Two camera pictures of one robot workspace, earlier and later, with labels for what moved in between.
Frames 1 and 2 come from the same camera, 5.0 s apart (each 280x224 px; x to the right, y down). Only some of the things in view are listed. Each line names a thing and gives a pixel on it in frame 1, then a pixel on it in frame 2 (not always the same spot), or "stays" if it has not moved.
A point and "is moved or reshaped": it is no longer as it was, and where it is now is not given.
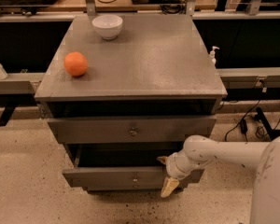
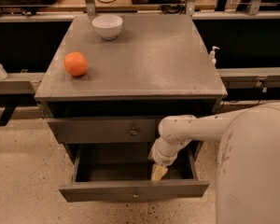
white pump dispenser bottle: [212, 54] stays
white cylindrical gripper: [174, 168] to [163, 160]
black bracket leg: [6, 116] stays
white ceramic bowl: [108, 25] stays
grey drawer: [121, 166] is moved or reshaped
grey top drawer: [132, 130] stays
